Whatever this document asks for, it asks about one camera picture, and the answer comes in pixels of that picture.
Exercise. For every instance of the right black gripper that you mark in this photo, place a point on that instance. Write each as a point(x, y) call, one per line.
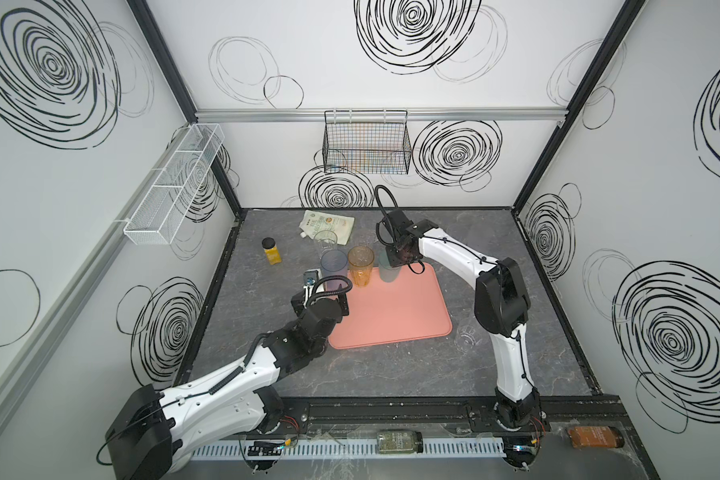
point(397, 241)

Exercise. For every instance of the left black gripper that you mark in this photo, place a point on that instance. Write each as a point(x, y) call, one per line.
point(322, 297)

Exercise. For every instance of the teal green plastic cup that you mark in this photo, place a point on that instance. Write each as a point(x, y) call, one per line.
point(387, 272)

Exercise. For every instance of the amber yellow plastic cup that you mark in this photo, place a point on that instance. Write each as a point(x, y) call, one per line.
point(361, 263)

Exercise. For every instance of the blue textured plastic cup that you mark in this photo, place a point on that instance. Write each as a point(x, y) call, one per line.
point(333, 263)

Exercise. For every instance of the pink plastic tray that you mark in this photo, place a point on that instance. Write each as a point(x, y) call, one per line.
point(411, 307)

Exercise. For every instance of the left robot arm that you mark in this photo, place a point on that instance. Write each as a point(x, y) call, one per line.
point(156, 432)

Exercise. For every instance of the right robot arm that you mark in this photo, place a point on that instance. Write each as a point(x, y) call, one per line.
point(501, 304)

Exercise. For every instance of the clear faceted glass near pouch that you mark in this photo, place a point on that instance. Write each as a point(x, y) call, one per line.
point(325, 241)

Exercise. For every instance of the yellow spice jar black lid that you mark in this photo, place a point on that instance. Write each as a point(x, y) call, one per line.
point(271, 250)

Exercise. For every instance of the white green sugar pouch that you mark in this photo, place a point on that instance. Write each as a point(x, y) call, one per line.
point(314, 222)

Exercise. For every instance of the clear short glass front right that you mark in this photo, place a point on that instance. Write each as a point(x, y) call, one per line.
point(467, 341)

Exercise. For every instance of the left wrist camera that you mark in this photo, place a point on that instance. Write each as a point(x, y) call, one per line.
point(310, 278)

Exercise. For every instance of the black mounting rail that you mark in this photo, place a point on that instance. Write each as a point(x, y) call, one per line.
point(479, 413)

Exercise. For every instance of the black wire basket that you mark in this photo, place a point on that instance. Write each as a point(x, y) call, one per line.
point(366, 141)

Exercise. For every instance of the white slotted cable duct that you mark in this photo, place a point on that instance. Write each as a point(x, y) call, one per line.
point(325, 449)

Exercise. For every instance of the white mesh wall shelf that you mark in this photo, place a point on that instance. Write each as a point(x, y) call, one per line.
point(166, 204)

